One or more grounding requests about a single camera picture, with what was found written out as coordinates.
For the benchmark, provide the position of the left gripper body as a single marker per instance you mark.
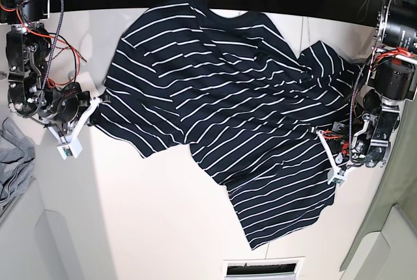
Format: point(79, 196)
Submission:
point(337, 138)

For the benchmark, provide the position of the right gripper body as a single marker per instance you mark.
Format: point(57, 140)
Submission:
point(63, 107)

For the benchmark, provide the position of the navy white striped t-shirt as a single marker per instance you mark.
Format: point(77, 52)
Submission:
point(233, 91)

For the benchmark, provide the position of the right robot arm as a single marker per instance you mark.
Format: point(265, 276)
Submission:
point(30, 49)

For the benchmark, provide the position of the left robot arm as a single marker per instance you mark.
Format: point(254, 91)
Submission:
point(387, 78)

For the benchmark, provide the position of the grey folded cloth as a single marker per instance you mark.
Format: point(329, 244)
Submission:
point(17, 162)

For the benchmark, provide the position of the white vent grille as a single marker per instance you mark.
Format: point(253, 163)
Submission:
point(267, 269)

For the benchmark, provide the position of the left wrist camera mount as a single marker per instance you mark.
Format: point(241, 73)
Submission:
point(337, 174)

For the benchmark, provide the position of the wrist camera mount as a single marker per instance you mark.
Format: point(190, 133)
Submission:
point(337, 174)
point(69, 145)

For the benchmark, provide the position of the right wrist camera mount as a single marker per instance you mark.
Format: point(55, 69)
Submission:
point(69, 145)

